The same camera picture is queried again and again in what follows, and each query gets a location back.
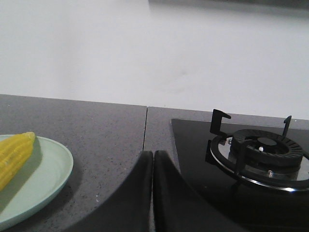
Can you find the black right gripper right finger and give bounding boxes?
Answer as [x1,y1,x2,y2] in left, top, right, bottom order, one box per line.
[153,151,245,232]

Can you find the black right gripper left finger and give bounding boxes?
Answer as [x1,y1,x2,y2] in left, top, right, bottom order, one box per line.
[65,151,153,232]

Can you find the black iron pan support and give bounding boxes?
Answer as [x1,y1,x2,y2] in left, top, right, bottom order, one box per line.
[206,109,309,192]

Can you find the black glass cooktop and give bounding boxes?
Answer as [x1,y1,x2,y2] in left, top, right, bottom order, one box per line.
[171,119,309,232]

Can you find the pale green round plate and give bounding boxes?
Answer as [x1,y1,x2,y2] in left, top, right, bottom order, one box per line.
[0,136,73,231]

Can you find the black gas burner head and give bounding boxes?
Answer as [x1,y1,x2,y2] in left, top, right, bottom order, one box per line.
[230,129,304,167]

